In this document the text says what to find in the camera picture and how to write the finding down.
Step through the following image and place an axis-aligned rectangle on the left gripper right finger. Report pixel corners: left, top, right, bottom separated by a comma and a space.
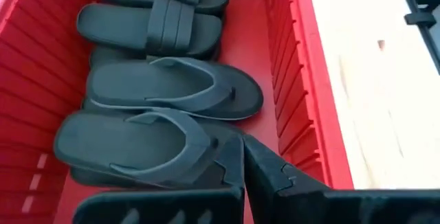
243, 134, 440, 224

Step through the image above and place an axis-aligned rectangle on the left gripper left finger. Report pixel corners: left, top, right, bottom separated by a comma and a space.
71, 135, 245, 224

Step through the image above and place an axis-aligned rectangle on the black flip-flop sandal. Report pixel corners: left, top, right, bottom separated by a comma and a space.
53, 108, 221, 190
85, 56, 265, 122

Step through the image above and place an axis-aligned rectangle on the red plastic bin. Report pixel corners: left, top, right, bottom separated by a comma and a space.
0, 0, 355, 224

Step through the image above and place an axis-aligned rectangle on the black table edge bar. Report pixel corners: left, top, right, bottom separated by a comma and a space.
395, 0, 440, 76

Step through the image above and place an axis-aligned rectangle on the black table clamp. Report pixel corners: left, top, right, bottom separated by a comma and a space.
404, 10, 437, 27

